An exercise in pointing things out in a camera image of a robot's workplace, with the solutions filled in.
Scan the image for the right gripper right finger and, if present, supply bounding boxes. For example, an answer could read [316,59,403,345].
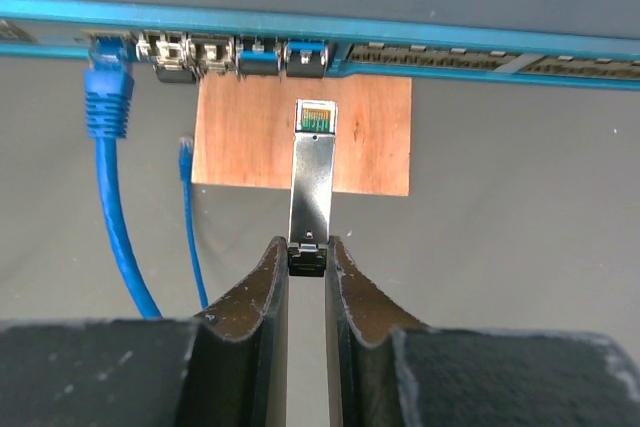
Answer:
[325,238,639,426]

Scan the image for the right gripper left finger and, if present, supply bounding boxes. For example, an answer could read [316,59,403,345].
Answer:
[1,237,288,426]

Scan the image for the silver SFP module plug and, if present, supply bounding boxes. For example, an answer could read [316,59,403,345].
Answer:
[288,99,338,277]

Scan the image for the dark blue network switch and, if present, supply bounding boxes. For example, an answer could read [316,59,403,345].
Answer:
[1,0,639,90]

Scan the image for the wooden board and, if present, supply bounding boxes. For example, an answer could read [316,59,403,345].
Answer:
[192,75,412,196]

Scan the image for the inserted blue latch module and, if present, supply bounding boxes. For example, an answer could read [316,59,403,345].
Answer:
[235,37,283,77]

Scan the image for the inserted silver SFP module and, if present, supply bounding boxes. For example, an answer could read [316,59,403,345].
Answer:
[135,30,197,85]

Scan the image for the blue ethernet cable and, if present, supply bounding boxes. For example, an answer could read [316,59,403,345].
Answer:
[81,34,210,321]

